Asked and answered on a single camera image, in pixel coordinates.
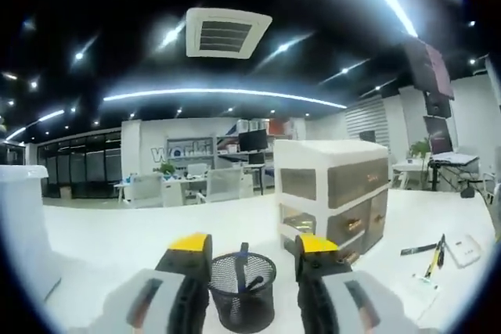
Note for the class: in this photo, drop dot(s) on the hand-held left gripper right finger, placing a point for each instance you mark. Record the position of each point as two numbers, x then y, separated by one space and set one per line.
317 263

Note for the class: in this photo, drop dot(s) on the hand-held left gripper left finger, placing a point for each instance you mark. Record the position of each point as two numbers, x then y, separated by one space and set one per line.
184 261

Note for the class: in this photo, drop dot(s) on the dark blue pen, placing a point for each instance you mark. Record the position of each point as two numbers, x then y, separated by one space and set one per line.
244 259

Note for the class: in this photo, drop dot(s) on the thick white sticky note pad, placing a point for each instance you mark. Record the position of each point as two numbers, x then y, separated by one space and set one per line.
463 250

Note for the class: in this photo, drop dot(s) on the white desk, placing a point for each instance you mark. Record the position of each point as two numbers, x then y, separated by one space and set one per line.
117 240

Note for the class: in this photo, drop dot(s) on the black mesh pen holder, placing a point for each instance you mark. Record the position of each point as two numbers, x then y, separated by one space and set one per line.
235 306

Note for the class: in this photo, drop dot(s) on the white mesh office chair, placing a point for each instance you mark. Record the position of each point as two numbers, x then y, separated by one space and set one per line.
223 183
146 191

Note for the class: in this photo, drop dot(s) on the white cabinet with brown drawers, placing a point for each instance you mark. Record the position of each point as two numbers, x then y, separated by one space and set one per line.
313 154

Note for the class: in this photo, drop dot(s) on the white storage shelves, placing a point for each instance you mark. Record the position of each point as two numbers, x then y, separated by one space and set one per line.
227 142

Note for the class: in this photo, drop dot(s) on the beige waste bin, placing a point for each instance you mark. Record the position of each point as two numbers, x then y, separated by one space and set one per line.
65 192

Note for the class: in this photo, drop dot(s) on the black monitor by shelves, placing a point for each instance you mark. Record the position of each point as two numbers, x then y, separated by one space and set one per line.
252 140

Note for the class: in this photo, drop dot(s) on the green potted plant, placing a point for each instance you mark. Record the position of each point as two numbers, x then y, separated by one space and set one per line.
420 148

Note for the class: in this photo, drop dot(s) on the white plastic storage box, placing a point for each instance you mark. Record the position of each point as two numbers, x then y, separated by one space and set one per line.
19 224

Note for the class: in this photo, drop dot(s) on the laptop stand table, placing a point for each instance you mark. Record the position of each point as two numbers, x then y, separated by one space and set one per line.
454 160

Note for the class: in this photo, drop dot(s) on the curved ceiling light strip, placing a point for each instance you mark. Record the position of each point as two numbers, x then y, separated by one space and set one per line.
219 92

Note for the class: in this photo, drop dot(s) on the monitor on stand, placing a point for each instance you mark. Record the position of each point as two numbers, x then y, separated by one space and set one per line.
440 136

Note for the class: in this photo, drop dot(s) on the hanging display screen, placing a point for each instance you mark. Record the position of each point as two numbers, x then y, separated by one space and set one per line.
430 72

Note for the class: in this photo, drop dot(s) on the ceiling air conditioner vent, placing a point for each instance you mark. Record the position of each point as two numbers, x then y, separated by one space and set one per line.
195 33

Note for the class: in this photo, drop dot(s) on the wall sign letters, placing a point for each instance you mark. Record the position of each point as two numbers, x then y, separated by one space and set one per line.
160 156

